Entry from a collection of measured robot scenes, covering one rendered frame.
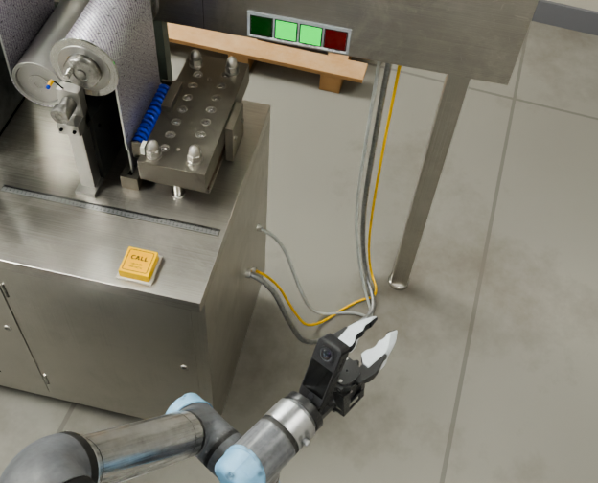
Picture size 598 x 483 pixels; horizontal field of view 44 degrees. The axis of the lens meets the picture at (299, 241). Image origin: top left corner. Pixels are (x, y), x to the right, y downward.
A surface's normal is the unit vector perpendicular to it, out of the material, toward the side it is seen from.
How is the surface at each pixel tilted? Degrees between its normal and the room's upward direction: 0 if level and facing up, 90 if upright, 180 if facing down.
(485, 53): 90
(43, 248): 0
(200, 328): 90
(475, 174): 0
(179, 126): 0
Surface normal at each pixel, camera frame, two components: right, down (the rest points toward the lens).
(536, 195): 0.06, -0.60
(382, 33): -0.22, 0.77
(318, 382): -0.59, 0.21
